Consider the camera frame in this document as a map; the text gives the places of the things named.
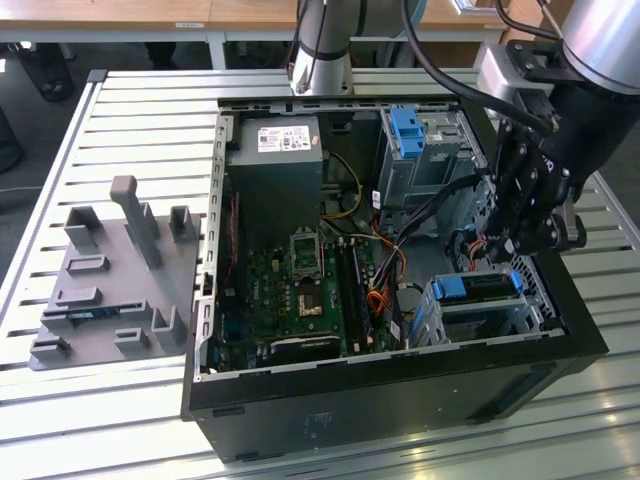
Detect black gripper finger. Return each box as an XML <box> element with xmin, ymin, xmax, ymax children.
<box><xmin>511</xmin><ymin>168</ymin><xmax>567</xmax><ymax>257</ymax></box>
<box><xmin>486</xmin><ymin>123</ymin><xmax>532</xmax><ymax>262</ymax></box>

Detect hard disk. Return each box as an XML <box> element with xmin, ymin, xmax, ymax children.
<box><xmin>410</xmin><ymin>268</ymin><xmax>525</xmax><ymax>349</ymax></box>

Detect metal perforated disk bay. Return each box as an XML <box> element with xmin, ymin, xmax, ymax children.
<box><xmin>412</xmin><ymin>259</ymin><xmax>569</xmax><ymax>350</ymax></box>

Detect metal drive cage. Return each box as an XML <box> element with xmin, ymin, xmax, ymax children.
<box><xmin>377</xmin><ymin>107</ymin><xmax>496</xmax><ymax>237</ymax></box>

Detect blue drive latch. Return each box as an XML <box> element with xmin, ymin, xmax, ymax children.
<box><xmin>391</xmin><ymin>107</ymin><xmax>426</xmax><ymax>159</ymax></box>

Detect brown wooden cabinet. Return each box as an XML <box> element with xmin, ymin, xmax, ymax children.
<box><xmin>499</xmin><ymin>0</ymin><xmax>571</xmax><ymax>49</ymax></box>

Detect round grey case speaker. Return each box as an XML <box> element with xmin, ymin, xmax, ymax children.
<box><xmin>396</xmin><ymin>281</ymin><xmax>427</xmax><ymax>322</ymax></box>

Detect metal CPU socket cover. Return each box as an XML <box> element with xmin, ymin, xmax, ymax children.
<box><xmin>289</xmin><ymin>227</ymin><xmax>326</xmax><ymax>282</ymax></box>

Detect grey power supply unit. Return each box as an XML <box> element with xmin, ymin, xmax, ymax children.
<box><xmin>227</xmin><ymin>115</ymin><xmax>327</xmax><ymax>239</ymax></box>

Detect black open PC case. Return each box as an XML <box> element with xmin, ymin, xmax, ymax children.
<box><xmin>179</xmin><ymin>93</ymin><xmax>610</xmax><ymax>464</ymax></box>

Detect black graphics card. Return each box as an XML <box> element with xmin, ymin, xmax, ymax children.
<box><xmin>269</xmin><ymin>335</ymin><xmax>347</xmax><ymax>367</ymax></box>

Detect green motherboard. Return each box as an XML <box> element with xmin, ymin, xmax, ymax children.
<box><xmin>219</xmin><ymin>219</ymin><xmax>401</xmax><ymax>374</ymax></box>

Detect grey parts rack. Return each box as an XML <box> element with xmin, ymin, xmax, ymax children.
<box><xmin>28</xmin><ymin>174</ymin><xmax>209</xmax><ymax>372</ymax></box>

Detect RAM stick with blue label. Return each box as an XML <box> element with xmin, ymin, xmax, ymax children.
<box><xmin>64</xmin><ymin>307</ymin><xmax>122</xmax><ymax>322</ymax></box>

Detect black office chair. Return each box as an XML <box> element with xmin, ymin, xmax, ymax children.
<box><xmin>18</xmin><ymin>42</ymin><xmax>77</xmax><ymax>104</ymax></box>

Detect thick black cable bundle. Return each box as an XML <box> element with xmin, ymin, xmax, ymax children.
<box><xmin>374</xmin><ymin>173</ymin><xmax>491</xmax><ymax>251</ymax></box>

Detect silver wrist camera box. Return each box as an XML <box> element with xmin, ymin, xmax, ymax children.
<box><xmin>477</xmin><ymin>43</ymin><xmax>554</xmax><ymax>122</ymax></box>

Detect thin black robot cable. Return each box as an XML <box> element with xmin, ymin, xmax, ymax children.
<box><xmin>493</xmin><ymin>0</ymin><xmax>569</xmax><ymax>42</ymax></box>

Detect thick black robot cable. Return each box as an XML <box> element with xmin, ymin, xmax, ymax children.
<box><xmin>399</xmin><ymin>0</ymin><xmax>559</xmax><ymax>134</ymax></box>

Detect multicolour wire bundle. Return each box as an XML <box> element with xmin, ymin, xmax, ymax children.
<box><xmin>368</xmin><ymin>243</ymin><xmax>407</xmax><ymax>292</ymax></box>

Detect yellow power wire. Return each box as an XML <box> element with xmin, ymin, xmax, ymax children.
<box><xmin>319</xmin><ymin>149</ymin><xmax>364</xmax><ymax>221</ymax></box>

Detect orange wire bundle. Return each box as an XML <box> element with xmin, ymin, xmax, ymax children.
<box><xmin>367</xmin><ymin>289</ymin><xmax>392</xmax><ymax>317</ymax></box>

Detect thin red wire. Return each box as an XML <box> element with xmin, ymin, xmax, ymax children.
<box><xmin>223</xmin><ymin>192</ymin><xmax>241</xmax><ymax>297</ymax></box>

